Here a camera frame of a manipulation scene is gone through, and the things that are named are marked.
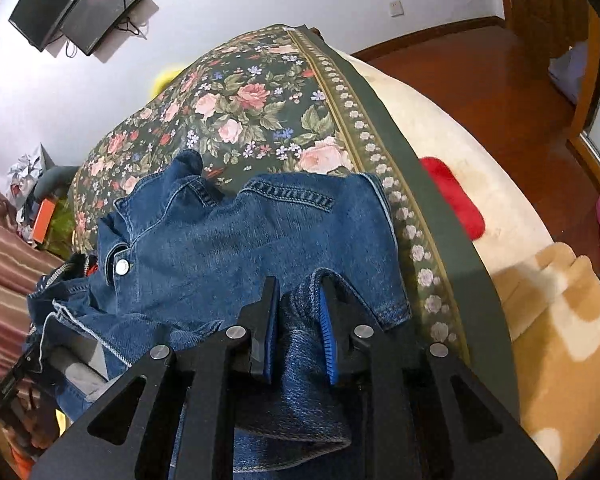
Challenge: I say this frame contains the black wall television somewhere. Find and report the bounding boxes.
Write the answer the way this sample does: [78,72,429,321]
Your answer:
[7,0,112,54]

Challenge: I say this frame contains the orange box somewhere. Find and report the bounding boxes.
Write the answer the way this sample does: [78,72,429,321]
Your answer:
[32,197,56,244]

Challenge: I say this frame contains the wooden door frame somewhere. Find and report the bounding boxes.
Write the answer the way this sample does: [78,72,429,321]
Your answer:
[495,0,600,202]

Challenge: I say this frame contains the pale cloth bag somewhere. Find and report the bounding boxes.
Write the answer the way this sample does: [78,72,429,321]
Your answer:
[549,41,589,107]

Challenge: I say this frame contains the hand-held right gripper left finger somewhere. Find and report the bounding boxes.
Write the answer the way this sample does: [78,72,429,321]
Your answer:
[30,276,281,480]

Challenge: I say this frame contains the striped pink curtain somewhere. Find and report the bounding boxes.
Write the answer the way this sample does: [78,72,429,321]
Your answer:
[0,160,67,356]

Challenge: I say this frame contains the blue denim jacket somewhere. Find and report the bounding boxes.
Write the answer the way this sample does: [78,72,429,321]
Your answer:
[24,150,412,476]

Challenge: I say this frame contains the dark grey garment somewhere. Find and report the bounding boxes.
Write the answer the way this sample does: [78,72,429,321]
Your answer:
[35,165,84,202]

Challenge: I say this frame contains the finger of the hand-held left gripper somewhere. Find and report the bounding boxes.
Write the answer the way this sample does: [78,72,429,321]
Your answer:
[12,337,50,378]

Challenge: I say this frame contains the cream and tan fleece blanket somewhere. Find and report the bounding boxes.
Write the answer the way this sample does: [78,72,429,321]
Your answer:
[350,50,600,480]

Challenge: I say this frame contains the floral green bedspread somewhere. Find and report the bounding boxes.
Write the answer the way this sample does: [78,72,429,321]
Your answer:
[69,23,525,423]

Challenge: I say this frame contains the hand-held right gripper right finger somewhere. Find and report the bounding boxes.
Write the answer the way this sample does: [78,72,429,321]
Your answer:
[318,276,557,480]

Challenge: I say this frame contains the green patterned cloth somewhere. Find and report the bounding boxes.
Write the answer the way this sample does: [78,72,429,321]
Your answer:
[45,204,77,257]

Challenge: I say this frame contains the small black wall monitor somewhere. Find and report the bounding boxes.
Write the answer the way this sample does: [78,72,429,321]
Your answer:
[60,0,144,57]

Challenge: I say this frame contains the black monitor cable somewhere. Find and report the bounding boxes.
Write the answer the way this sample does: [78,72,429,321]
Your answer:
[119,16,149,39]

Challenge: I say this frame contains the yellow ring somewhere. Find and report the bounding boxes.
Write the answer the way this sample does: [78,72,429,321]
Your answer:
[152,67,182,97]

